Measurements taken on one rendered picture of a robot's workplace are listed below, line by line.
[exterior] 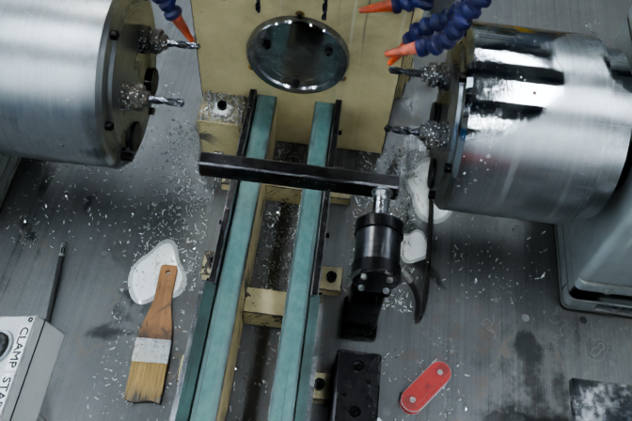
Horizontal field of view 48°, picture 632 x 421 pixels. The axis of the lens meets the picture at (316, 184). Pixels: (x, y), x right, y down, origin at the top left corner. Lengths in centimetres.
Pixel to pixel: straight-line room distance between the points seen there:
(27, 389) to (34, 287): 36
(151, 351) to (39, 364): 27
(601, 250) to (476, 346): 22
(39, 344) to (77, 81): 30
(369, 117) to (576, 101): 37
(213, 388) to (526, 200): 44
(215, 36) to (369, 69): 22
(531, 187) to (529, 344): 29
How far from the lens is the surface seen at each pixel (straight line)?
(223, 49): 105
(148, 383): 102
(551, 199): 90
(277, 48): 102
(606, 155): 89
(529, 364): 108
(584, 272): 105
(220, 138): 112
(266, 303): 100
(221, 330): 91
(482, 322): 108
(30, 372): 78
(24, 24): 91
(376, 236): 83
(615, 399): 97
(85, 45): 88
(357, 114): 112
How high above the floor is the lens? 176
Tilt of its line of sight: 57 degrees down
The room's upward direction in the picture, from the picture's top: 5 degrees clockwise
